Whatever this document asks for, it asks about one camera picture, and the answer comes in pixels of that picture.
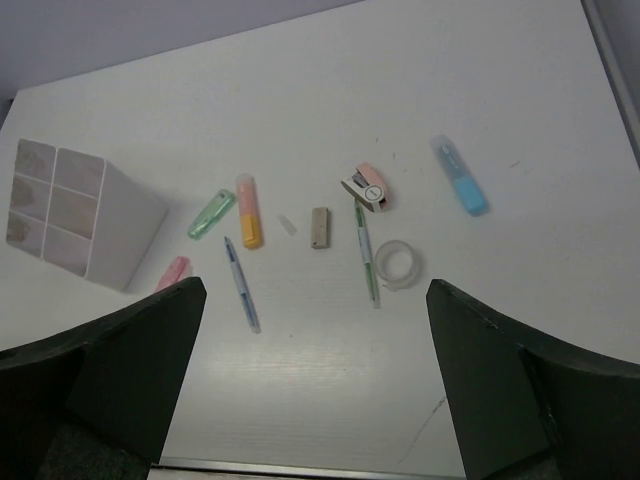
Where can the green translucent correction tape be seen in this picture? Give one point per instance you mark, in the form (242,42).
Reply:
(211,214)

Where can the orange pink highlighter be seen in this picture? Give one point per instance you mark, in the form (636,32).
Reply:
(251,230)

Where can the white divided organizer box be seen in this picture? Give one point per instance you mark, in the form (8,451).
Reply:
(80,213)

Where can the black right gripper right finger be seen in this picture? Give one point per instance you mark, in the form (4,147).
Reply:
(527,405)

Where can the pink beige mini stapler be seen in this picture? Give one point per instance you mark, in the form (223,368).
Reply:
(367,187)

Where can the blue highlighter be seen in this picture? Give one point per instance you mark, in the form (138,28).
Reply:
(464,184)

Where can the small clear pen cap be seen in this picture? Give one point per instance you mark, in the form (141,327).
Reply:
(288,226)

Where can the pink translucent correction tape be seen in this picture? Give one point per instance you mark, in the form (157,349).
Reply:
(179,269)

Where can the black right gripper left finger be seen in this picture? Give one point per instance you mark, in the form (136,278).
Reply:
(96,401)

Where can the clear tape roll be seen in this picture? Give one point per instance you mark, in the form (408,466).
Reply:
(397,265)

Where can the green gel pen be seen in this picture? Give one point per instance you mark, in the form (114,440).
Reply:
(367,255)

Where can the grey eraser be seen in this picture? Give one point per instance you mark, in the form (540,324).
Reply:
(320,228)

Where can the blue gel pen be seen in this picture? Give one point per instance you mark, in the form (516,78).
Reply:
(241,286)

